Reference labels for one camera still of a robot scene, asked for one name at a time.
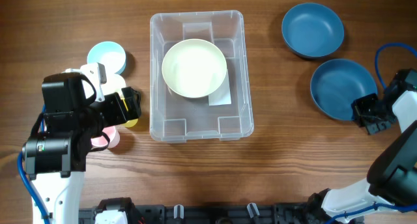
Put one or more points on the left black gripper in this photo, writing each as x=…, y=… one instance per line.
x=122, y=106

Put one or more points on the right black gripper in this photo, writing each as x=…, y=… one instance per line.
x=367, y=110

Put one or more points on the cream cup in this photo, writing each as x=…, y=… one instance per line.
x=114, y=83

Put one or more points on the dark blue bowl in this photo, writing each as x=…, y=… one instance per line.
x=337, y=83
x=312, y=30

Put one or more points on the clear plastic storage container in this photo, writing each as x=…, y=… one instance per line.
x=176, y=119

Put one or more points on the cream bowl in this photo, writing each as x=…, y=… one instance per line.
x=194, y=68

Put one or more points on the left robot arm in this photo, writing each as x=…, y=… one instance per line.
x=52, y=162

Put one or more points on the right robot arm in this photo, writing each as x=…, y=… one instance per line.
x=390, y=184

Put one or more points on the white label in container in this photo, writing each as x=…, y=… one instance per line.
x=222, y=95

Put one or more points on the yellow cup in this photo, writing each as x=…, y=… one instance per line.
x=132, y=123

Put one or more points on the pink cup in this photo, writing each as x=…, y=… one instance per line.
x=113, y=135

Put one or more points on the light blue cup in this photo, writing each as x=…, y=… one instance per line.
x=110, y=54

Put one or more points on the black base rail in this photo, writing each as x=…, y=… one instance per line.
x=123, y=210

